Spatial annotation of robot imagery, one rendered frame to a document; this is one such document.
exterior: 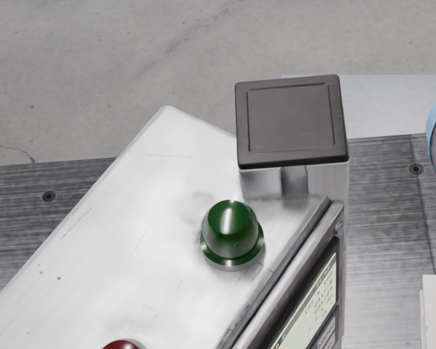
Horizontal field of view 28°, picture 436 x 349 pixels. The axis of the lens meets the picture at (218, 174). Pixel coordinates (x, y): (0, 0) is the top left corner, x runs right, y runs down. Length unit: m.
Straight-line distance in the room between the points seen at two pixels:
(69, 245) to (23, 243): 0.81
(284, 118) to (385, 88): 0.90
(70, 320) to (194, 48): 2.17
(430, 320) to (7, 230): 0.56
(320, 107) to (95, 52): 2.20
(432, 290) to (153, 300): 0.70
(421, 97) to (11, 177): 0.58
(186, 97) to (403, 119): 1.22
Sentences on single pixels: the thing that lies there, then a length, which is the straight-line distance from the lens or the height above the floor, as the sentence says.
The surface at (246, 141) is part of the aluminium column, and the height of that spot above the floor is 1.50.
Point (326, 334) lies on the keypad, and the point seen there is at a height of 1.38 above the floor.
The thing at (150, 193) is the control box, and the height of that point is 1.48.
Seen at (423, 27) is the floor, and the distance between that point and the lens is 2.53.
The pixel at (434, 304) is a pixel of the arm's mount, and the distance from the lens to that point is 1.02.
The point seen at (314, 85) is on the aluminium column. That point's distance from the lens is 0.37.
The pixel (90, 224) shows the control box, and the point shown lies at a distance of 0.37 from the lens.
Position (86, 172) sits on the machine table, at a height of 0.83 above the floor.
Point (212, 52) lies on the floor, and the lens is 2.48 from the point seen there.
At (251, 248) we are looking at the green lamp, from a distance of 0.34.
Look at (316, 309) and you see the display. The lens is 0.39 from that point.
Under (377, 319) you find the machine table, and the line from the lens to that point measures 1.06.
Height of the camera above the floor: 1.78
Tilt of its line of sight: 54 degrees down
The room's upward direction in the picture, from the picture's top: 10 degrees counter-clockwise
